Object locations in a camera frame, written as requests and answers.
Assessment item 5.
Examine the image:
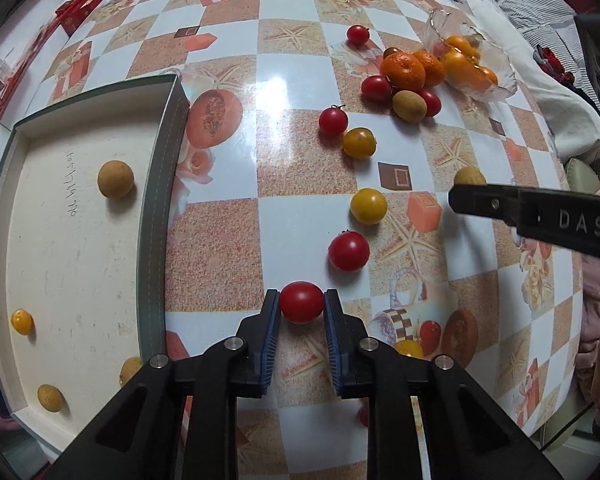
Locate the clear glass bowl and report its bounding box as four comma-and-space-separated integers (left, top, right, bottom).
421, 8, 519, 103

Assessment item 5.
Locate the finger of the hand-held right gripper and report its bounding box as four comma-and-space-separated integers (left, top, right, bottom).
448, 183, 524, 227

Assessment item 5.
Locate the grey striped pillow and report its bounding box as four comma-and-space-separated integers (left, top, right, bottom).
452, 0, 600, 106

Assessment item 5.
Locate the orange mandarin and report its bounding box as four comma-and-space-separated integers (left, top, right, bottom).
441, 49, 499, 95
412, 49, 447, 87
445, 35, 482, 62
380, 52, 427, 90

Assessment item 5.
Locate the yellow cherry tomato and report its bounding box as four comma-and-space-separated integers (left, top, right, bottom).
10, 309, 35, 337
349, 187, 389, 226
342, 127, 378, 160
394, 339, 425, 360

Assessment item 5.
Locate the white cardboard box tray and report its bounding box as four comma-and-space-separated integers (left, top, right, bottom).
0, 74, 190, 453

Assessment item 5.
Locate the black cable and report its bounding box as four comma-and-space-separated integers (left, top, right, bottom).
539, 401, 595, 452

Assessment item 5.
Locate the checkered printed tablecloth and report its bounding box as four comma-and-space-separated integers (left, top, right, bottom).
40, 0, 586, 476

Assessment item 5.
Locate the green cushion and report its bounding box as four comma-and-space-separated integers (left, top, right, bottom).
564, 157, 600, 196

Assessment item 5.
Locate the white quilt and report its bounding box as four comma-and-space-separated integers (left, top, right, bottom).
400, 0, 600, 158

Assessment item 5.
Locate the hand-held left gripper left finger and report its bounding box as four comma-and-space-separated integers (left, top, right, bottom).
45, 289, 281, 480

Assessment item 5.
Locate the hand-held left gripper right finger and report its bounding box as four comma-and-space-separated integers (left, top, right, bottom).
323, 289, 564, 480

